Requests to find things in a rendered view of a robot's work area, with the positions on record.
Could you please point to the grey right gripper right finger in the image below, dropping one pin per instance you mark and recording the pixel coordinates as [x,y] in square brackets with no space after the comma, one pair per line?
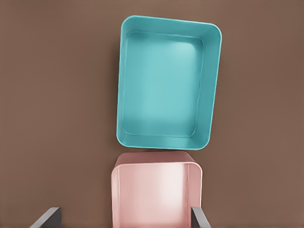
[200,218]

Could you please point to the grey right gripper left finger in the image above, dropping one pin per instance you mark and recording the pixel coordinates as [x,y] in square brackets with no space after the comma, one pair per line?
[48,218]

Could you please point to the pink rectangular plastic tray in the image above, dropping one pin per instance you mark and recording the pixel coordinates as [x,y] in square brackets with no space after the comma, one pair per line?
[152,192]

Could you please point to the teal rectangular plastic tray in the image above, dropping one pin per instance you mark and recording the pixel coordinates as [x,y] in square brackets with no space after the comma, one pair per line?
[164,90]

